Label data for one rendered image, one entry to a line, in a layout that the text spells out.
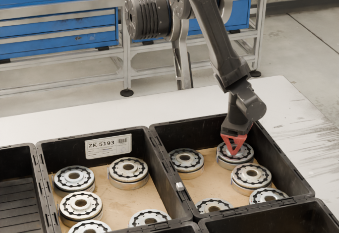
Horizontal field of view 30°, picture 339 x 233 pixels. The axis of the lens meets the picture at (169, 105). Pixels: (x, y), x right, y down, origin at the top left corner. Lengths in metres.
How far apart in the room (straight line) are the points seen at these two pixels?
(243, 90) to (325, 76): 2.52
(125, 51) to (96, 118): 1.45
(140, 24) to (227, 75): 0.89
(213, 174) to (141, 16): 0.90
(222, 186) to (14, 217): 0.53
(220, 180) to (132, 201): 0.24
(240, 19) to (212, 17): 2.39
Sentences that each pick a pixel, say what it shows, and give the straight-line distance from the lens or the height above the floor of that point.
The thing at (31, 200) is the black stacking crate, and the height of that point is 0.83.
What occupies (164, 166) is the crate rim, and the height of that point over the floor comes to 0.92.
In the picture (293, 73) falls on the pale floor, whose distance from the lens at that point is 4.06.
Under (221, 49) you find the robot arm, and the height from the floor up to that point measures 1.21.
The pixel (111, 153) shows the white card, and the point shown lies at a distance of 1.71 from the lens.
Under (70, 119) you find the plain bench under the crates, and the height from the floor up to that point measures 0.70.
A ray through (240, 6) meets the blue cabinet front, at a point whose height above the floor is 0.47.
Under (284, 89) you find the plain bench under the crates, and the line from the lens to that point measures 2.40.
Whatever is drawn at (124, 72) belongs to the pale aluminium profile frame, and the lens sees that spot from 3.64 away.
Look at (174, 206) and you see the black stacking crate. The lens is 1.49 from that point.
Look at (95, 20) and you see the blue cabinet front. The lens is 3.48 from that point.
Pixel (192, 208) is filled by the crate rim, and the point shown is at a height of 0.93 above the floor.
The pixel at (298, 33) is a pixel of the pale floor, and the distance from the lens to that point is 4.64.
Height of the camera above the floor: 1.84
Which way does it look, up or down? 31 degrees down
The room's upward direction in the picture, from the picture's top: 1 degrees clockwise
